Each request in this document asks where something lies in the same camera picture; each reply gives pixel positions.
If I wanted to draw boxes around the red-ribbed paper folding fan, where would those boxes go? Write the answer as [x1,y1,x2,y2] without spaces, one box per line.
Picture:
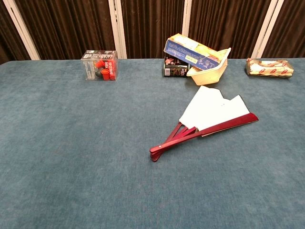
[149,85,259,163]

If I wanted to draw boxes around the blue felt table cover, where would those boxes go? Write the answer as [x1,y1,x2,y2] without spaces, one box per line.
[0,57,305,229]

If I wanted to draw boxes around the blue and yellow cardboard box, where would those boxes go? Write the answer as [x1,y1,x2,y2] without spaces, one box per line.
[163,33,226,71]

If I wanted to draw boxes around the white partition frame post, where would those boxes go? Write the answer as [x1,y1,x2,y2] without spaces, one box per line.
[2,0,41,61]
[108,0,127,60]
[251,0,285,59]
[181,0,193,38]

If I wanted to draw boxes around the cream plastic tray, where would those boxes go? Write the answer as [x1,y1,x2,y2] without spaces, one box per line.
[186,47,232,86]

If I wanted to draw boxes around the clear box with red cups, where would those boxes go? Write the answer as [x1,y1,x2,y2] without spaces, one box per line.
[80,50,119,82]

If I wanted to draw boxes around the black printed box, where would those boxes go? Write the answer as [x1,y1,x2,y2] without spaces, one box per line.
[163,56,191,78]

